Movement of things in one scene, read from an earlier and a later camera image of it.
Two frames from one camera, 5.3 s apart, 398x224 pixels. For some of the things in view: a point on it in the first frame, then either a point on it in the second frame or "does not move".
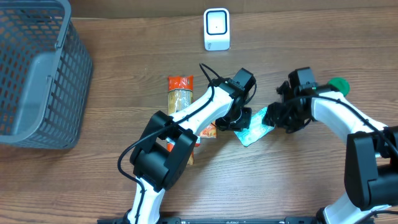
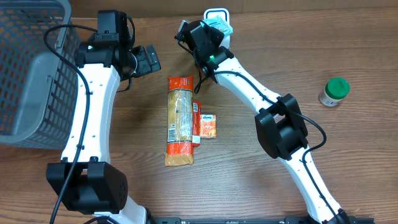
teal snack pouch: [257, 130] → [219, 23]
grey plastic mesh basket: [46, 71] does not move
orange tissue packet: [210, 132] does not move
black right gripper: [272, 115] → [189, 32]
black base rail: [217, 220] does not move
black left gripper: [236, 123] → [148, 60]
